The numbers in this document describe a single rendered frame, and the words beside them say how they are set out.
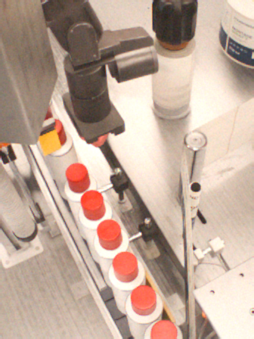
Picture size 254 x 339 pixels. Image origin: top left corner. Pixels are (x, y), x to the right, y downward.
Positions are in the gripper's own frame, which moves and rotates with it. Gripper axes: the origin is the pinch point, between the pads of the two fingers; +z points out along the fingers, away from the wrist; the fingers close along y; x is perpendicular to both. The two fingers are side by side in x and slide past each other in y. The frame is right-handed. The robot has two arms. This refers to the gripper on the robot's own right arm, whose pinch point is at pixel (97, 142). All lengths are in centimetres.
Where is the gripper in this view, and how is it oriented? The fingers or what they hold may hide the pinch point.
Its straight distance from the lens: 73.5
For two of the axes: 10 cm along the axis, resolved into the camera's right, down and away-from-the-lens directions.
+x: -8.9, 4.1, -2.0
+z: 0.5, 5.2, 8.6
